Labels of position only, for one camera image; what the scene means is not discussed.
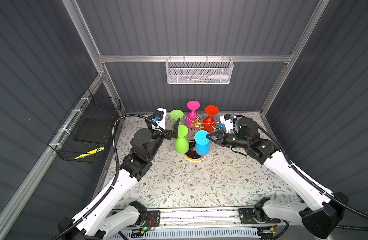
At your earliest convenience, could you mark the black wire basket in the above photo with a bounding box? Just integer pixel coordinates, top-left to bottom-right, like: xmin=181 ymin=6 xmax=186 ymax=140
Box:
xmin=48 ymin=90 xmax=121 ymax=164

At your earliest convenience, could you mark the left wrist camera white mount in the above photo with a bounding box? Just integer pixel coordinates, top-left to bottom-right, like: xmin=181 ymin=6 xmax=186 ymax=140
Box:
xmin=152 ymin=108 xmax=167 ymax=130

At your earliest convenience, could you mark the black corrugated cable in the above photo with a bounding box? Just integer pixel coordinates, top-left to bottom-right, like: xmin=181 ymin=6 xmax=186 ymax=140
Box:
xmin=234 ymin=114 xmax=368 ymax=224
xmin=50 ymin=114 xmax=160 ymax=240

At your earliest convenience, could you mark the magenta wine glass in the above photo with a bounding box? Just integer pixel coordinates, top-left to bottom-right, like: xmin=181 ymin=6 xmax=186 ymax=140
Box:
xmin=186 ymin=100 xmax=201 ymax=129

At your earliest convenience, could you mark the white wire mesh basket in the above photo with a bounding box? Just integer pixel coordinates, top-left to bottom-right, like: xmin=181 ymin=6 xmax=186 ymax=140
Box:
xmin=165 ymin=58 xmax=234 ymax=85

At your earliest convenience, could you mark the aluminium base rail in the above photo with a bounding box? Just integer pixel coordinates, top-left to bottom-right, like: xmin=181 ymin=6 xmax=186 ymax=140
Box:
xmin=130 ymin=200 xmax=306 ymax=229

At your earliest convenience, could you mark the blue wine glass front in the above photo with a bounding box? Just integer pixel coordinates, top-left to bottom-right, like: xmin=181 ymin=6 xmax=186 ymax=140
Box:
xmin=195 ymin=130 xmax=210 ymax=156

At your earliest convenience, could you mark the left black corrugated cable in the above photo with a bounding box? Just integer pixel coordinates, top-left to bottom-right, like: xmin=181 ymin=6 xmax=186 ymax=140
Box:
xmin=50 ymin=114 xmax=160 ymax=240

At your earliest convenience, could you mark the white perforated vent cover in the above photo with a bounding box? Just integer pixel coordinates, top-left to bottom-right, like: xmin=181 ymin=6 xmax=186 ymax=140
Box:
xmin=122 ymin=227 xmax=262 ymax=240

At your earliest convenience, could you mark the red wine glass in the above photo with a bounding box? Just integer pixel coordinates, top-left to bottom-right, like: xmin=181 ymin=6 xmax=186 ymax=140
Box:
xmin=203 ymin=106 xmax=219 ymax=134

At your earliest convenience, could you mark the white marker in basket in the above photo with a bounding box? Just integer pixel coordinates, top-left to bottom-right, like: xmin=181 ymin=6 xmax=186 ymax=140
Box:
xmin=207 ymin=75 xmax=230 ymax=81

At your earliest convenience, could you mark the right black corrugated cable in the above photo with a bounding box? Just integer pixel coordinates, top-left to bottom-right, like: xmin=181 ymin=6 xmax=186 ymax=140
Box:
xmin=234 ymin=114 xmax=368 ymax=224

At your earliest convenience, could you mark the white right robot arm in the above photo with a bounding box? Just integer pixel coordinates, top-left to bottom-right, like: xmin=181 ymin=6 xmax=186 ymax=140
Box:
xmin=207 ymin=116 xmax=348 ymax=239

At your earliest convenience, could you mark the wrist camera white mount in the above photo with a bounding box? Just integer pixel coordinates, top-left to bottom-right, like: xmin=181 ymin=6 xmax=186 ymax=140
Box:
xmin=152 ymin=108 xmax=167 ymax=130
xmin=220 ymin=114 xmax=236 ymax=134

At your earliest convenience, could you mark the gold wine glass rack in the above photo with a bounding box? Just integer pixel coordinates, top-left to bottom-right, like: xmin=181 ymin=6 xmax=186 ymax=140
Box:
xmin=185 ymin=116 xmax=222 ymax=162

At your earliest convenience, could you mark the green wine glass front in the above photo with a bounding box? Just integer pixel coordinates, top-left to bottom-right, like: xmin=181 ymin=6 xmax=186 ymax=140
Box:
xmin=175 ymin=125 xmax=190 ymax=155

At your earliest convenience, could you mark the green wine glass back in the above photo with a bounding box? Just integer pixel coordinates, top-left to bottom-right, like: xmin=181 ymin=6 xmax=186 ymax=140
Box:
xmin=170 ymin=110 xmax=184 ymax=131

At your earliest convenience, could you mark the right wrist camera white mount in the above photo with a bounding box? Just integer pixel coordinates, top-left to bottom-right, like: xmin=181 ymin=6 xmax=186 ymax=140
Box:
xmin=220 ymin=114 xmax=236 ymax=134

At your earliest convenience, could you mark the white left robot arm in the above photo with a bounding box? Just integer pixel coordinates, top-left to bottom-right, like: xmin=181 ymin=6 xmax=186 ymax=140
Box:
xmin=54 ymin=113 xmax=179 ymax=240

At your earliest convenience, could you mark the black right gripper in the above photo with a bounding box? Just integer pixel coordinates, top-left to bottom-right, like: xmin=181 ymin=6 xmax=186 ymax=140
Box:
xmin=205 ymin=129 xmax=247 ymax=150

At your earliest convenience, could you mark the green wine glass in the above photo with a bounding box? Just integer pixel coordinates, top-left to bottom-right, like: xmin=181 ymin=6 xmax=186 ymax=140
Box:
xmin=175 ymin=125 xmax=190 ymax=155
xmin=170 ymin=110 xmax=184 ymax=131

